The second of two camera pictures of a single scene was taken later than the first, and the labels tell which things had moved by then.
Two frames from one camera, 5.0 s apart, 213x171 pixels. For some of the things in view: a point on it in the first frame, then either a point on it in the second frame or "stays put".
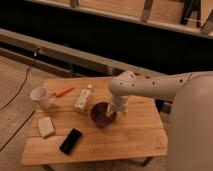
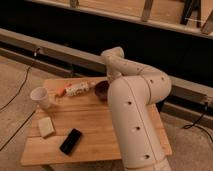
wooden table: [64, 132] stays put
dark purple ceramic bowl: [99, 116] to [101, 89]
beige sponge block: [45, 125] stays put
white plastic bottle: [82, 99] to [77, 90]
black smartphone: [70, 141] stays put
